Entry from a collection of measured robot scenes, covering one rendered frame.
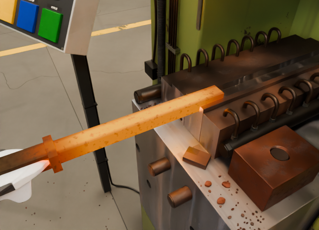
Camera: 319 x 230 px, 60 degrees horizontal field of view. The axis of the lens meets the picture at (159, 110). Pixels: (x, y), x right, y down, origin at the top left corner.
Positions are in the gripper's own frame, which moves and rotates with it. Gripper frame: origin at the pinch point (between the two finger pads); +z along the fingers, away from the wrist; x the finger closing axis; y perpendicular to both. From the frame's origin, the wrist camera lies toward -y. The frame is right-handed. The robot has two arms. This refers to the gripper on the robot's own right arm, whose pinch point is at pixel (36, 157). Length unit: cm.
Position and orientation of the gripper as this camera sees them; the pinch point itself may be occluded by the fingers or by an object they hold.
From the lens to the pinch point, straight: 44.2
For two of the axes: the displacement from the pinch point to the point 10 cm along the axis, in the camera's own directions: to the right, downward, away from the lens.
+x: 4.9, 5.7, -6.6
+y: 0.0, 7.6, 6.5
